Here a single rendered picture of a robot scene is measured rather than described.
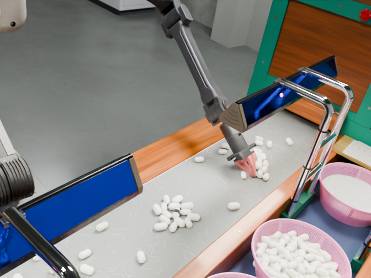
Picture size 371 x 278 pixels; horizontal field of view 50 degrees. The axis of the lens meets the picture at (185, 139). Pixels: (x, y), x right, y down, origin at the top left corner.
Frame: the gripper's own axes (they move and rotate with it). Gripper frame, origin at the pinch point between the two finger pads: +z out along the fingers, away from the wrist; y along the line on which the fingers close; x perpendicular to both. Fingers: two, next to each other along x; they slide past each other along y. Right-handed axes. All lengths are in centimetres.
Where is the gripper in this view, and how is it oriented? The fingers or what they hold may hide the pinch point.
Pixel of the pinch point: (253, 174)
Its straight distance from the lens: 137.6
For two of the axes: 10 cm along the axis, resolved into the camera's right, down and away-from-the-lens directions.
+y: 6.4, -3.3, 7.0
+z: 4.6, 8.9, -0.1
